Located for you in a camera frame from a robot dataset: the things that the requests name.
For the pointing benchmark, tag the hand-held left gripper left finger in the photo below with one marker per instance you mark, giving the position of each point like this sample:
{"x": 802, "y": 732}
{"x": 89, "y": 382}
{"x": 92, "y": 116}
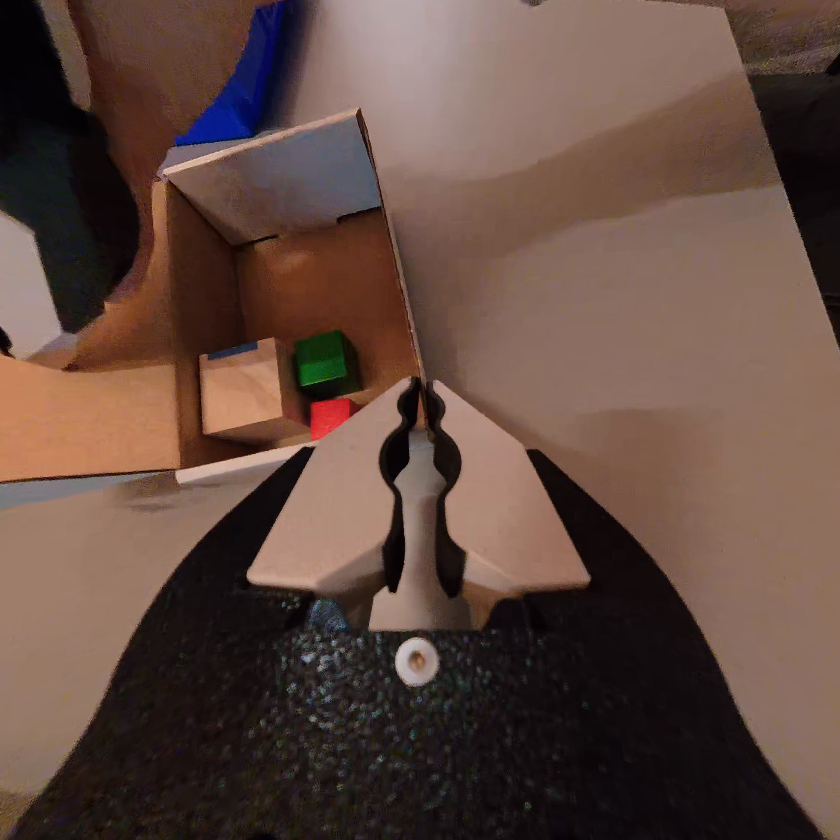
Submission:
{"x": 328, "y": 525}

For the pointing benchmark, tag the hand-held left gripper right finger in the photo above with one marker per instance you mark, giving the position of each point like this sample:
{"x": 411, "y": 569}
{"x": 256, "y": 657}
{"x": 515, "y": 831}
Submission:
{"x": 512, "y": 525}

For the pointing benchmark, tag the large wooden cube grey face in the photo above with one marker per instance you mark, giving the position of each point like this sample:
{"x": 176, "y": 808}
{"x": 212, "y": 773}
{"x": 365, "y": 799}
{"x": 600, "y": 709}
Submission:
{"x": 246, "y": 394}

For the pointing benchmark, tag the medium green cube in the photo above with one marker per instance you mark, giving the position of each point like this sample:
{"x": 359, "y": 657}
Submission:
{"x": 321, "y": 364}

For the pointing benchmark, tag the blue plastic bin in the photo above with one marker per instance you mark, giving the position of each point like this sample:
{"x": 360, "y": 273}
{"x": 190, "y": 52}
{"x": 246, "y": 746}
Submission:
{"x": 243, "y": 92}

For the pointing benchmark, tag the red cube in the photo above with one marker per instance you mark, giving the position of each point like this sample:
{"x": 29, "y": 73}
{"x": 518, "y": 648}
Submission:
{"x": 331, "y": 417}

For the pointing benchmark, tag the white cardboard mailer box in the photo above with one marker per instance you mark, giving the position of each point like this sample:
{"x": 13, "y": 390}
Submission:
{"x": 197, "y": 282}

